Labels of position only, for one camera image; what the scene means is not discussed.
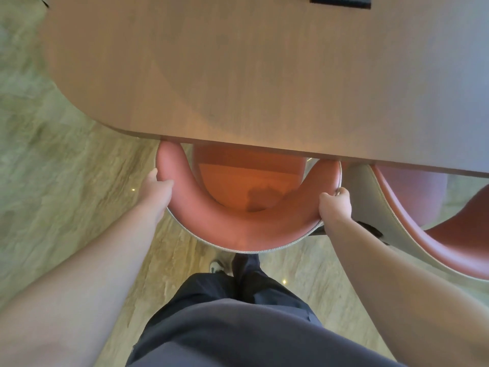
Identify person's right hand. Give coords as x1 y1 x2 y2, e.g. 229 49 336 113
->
318 187 353 227

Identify person's left hand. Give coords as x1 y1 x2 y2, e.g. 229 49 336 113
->
137 168 175 223

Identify pink round-back chair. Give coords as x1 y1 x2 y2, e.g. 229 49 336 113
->
341 162 489 282
155 139 343 254

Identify person's right forearm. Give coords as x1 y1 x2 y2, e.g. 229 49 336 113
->
324 218 489 367

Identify person's left forearm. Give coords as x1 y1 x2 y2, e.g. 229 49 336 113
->
0 204 166 367

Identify black chair base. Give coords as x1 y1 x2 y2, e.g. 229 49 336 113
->
308 221 389 246

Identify white shoe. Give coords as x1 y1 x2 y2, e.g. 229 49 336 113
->
209 258 234 276

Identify dark trousers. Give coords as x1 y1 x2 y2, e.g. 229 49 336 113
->
180 254 322 326

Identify grey shirt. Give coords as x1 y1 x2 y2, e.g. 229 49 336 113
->
125 298 406 367

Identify black table socket panel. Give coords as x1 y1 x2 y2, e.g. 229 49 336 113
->
310 0 372 9

